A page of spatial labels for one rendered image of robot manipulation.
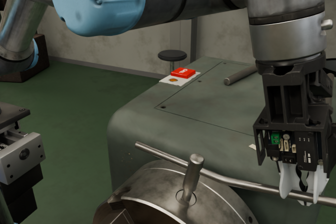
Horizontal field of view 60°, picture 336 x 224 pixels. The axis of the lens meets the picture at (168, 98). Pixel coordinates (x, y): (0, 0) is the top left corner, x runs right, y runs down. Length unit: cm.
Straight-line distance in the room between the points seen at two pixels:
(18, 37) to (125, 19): 62
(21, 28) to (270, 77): 65
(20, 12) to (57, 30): 467
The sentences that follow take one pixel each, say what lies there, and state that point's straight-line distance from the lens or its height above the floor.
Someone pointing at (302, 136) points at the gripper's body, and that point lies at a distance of 33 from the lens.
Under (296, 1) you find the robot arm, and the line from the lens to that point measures 31.
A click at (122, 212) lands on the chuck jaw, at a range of 52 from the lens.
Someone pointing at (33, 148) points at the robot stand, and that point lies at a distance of 95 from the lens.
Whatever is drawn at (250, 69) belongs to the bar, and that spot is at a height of 127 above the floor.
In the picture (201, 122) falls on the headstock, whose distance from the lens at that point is 66.
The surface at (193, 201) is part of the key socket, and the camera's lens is 50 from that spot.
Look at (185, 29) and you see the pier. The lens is 383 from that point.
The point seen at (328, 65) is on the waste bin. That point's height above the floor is 60.
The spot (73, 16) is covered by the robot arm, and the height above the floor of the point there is 154.
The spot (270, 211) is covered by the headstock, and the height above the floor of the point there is 117.
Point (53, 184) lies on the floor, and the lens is 256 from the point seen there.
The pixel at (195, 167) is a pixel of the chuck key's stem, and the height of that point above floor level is 131.
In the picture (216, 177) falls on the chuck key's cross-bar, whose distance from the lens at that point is 44.
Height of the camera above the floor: 158
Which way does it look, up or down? 25 degrees down
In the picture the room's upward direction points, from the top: straight up
